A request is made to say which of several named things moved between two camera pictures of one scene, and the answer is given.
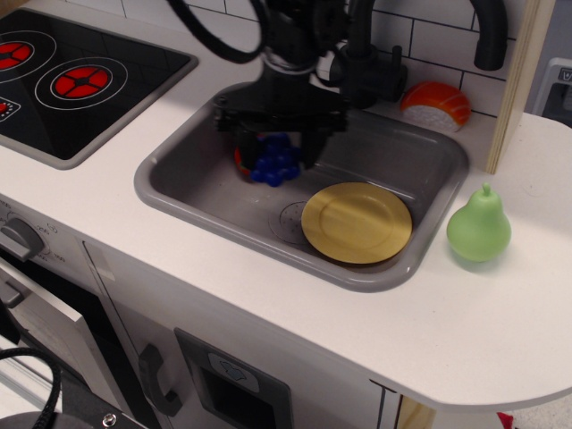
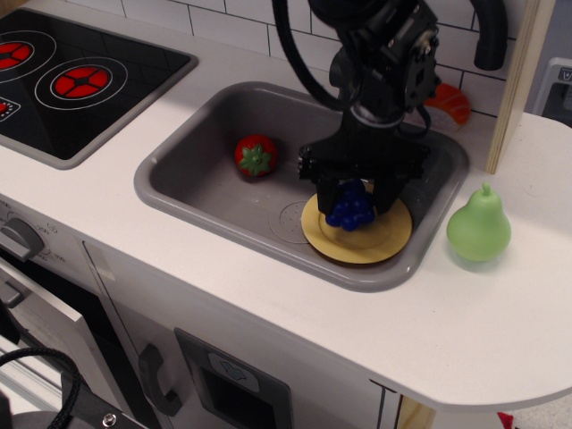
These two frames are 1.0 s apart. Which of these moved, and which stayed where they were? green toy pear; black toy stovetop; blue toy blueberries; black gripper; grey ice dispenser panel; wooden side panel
Moved: blue toy blueberries; black gripper
Stayed: wooden side panel; black toy stovetop; grey ice dispenser panel; green toy pear
